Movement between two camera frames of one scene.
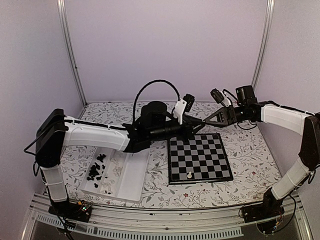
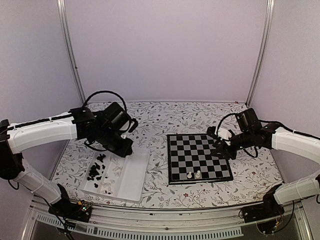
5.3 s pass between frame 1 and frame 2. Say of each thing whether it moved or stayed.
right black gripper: moved
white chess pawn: stayed
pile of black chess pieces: stayed
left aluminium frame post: stayed
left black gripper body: moved
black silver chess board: stayed
